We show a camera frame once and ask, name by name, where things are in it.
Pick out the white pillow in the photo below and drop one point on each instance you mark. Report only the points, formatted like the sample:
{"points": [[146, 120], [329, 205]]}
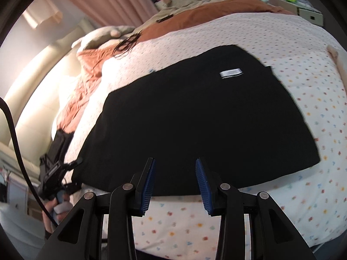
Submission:
{"points": [[108, 31]]}

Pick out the cream padded headboard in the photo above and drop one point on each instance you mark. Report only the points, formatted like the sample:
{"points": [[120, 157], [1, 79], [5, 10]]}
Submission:
{"points": [[32, 86]]}

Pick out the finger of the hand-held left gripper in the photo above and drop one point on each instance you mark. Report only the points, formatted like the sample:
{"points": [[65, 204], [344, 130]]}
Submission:
{"points": [[73, 164], [72, 188]]}

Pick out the white nightstand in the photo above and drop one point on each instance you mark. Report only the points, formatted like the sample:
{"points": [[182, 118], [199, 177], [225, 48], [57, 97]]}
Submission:
{"points": [[311, 15]]}

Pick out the orange-brown duvet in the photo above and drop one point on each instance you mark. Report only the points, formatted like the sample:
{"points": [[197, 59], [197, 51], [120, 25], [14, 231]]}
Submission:
{"points": [[217, 10]]}

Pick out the hanging white garment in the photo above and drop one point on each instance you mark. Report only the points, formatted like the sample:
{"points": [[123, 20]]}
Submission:
{"points": [[40, 15]]}

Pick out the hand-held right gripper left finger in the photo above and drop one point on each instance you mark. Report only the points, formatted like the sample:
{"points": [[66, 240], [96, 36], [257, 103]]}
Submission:
{"points": [[147, 192]]}

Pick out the crumpled pink blanket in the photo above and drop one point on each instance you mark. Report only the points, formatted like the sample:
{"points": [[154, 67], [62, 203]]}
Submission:
{"points": [[84, 86]]}

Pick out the black button-up shirt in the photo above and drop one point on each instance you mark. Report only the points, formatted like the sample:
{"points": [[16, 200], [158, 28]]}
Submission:
{"points": [[189, 119]]}

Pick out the pink curtain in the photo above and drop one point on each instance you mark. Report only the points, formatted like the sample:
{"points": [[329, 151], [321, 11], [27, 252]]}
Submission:
{"points": [[108, 0]]}

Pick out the person's left hand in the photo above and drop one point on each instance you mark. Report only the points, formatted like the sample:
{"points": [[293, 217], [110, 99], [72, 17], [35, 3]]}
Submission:
{"points": [[50, 211]]}

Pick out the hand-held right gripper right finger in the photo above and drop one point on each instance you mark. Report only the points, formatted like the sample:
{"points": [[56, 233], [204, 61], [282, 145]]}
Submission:
{"points": [[203, 189]]}

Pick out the folded beige cloth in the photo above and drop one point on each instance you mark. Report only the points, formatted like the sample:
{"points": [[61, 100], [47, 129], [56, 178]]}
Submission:
{"points": [[334, 55]]}

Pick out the dotted white bed sheet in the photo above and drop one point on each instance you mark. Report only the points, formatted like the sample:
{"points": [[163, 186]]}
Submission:
{"points": [[311, 86]]}

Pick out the small black device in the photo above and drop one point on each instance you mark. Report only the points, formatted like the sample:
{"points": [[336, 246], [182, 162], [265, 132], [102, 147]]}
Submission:
{"points": [[164, 19]]}

